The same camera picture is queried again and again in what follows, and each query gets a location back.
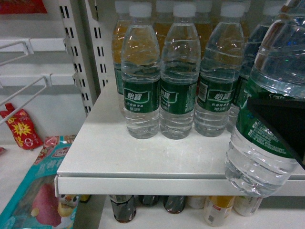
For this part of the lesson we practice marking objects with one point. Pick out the teal sweet potato noodle bag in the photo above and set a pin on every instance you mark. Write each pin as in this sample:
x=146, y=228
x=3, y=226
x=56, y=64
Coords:
x=35, y=205

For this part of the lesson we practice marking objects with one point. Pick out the red sauce pouch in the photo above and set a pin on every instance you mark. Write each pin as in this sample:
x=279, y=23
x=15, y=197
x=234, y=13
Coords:
x=23, y=130

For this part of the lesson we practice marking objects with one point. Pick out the white slotted shelf upright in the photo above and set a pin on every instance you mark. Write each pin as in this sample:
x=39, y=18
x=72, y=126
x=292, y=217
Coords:
x=81, y=24

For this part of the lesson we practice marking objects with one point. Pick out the shelf water bottle right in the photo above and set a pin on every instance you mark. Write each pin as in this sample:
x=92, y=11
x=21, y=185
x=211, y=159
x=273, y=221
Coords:
x=220, y=67

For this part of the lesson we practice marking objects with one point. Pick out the shelf water bottle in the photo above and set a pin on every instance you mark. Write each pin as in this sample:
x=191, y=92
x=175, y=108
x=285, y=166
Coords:
x=220, y=67
x=140, y=65
x=180, y=65

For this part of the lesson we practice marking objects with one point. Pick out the water bottle green label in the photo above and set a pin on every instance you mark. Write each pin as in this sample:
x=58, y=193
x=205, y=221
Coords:
x=257, y=162

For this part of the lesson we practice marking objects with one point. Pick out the shelf water bottle left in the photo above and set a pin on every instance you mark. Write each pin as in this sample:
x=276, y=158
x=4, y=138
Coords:
x=140, y=65

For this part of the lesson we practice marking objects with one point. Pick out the shelf water bottle middle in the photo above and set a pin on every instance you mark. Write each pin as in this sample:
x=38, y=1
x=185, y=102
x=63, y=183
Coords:
x=180, y=65

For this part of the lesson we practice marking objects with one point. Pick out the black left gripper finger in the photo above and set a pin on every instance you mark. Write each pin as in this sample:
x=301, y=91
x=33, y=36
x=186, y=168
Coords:
x=286, y=120

